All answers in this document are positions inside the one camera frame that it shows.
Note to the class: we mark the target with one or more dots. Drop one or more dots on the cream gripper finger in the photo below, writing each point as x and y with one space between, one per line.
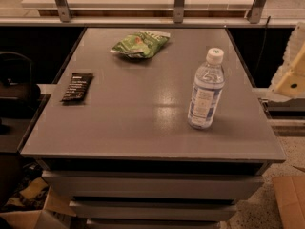
292 83

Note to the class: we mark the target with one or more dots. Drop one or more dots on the clear plastic water bottle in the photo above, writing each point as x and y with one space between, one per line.
208 84

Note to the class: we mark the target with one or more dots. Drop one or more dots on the black rxbar chocolate bar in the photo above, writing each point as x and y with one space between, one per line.
78 87

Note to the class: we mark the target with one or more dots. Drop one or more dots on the cardboard box right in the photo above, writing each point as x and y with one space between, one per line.
290 198

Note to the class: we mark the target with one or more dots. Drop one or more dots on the cardboard box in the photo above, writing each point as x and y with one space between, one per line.
55 214
290 198

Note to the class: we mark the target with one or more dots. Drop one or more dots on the green chip bag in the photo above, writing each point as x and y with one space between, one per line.
142 44

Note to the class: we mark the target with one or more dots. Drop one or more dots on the grey drawer cabinet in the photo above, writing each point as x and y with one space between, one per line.
126 156

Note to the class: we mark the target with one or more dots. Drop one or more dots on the cardboard box left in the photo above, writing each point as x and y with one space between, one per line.
55 214

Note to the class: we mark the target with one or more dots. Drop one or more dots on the black office chair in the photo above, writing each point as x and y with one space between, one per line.
19 92

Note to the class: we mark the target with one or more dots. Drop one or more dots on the yellow foam piece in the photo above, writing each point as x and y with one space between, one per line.
35 189

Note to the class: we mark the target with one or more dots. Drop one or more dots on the right metal bracket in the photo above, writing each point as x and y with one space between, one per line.
254 15

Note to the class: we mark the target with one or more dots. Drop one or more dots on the metal bracket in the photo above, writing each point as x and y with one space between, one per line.
178 11
63 10
254 15

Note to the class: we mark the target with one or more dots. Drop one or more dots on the middle metal bracket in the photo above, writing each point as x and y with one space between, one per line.
178 11

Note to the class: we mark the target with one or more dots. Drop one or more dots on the left metal bracket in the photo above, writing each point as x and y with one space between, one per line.
63 10

